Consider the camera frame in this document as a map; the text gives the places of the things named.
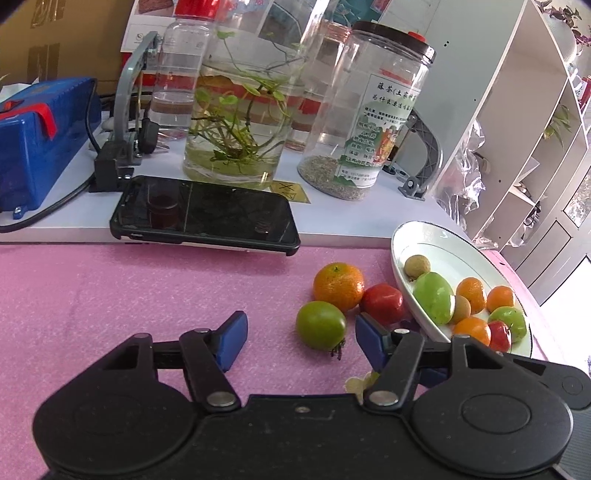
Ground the grey bracket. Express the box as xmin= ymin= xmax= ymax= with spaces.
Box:
xmin=111 ymin=31 xmax=159 ymax=167
xmin=394 ymin=110 xmax=443 ymax=200

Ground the black power adapter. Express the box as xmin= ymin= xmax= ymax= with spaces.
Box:
xmin=89 ymin=140 xmax=134 ymax=193

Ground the cardboard box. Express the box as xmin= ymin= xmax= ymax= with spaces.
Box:
xmin=1 ymin=0 xmax=133 ymax=94

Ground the white shelf unit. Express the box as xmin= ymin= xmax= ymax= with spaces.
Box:
xmin=416 ymin=1 xmax=582 ymax=247

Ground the red apple front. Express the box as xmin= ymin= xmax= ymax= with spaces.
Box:
xmin=488 ymin=320 xmax=512 ymax=353

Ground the small brown longan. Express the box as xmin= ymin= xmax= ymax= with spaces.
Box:
xmin=450 ymin=295 xmax=472 ymax=324

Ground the clear plastic seed jar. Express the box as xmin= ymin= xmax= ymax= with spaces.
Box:
xmin=297 ymin=21 xmax=436 ymax=201

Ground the large green fruit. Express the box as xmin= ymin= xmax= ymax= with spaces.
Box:
xmin=413 ymin=272 xmax=456 ymax=326

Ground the brown longan on plate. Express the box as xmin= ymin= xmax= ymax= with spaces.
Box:
xmin=404 ymin=255 xmax=431 ymax=281

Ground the orange mandarin front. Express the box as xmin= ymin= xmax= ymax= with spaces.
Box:
xmin=453 ymin=317 xmax=491 ymax=346

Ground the white ceramic plate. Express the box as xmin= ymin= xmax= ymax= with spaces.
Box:
xmin=391 ymin=221 xmax=510 ymax=343

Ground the blue tool box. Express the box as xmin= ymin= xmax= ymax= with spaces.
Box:
xmin=0 ymin=77 xmax=101 ymax=220

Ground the orange mandarin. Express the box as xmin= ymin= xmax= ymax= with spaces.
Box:
xmin=312 ymin=262 xmax=365 ymax=313
xmin=453 ymin=317 xmax=491 ymax=346
xmin=456 ymin=277 xmax=487 ymax=315

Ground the clear bottle red cap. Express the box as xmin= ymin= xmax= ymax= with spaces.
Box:
xmin=148 ymin=0 xmax=219 ymax=141

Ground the grey bracket right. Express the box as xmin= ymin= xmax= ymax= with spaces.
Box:
xmin=394 ymin=110 xmax=443 ymax=200

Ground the clear plastic bag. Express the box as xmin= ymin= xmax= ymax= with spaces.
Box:
xmin=434 ymin=120 xmax=486 ymax=231

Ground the small green fruit right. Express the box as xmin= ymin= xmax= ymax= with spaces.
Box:
xmin=295 ymin=301 xmax=346 ymax=352

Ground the small orange on plate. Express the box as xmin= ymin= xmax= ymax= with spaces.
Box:
xmin=487 ymin=285 xmax=515 ymax=313

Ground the orange mandarin back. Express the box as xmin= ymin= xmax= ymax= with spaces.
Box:
xmin=312 ymin=262 xmax=365 ymax=313

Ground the cola bottle red label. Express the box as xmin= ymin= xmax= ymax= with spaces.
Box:
xmin=407 ymin=31 xmax=426 ymax=43

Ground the orange mandarin on plate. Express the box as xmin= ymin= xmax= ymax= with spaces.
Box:
xmin=456 ymin=277 xmax=487 ymax=315

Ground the black smartphone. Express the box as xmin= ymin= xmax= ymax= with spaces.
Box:
xmin=109 ymin=176 xmax=301 ymax=256

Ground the red tomato back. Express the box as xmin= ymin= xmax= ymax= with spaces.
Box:
xmin=360 ymin=283 xmax=408 ymax=326

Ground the grey bracket left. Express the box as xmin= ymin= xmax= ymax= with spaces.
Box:
xmin=111 ymin=31 xmax=159 ymax=167

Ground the green fruit on plate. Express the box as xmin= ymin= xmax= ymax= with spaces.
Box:
xmin=488 ymin=306 xmax=528 ymax=343

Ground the glass vase with plant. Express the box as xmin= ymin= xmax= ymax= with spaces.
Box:
xmin=183 ymin=0 xmax=335 ymax=190

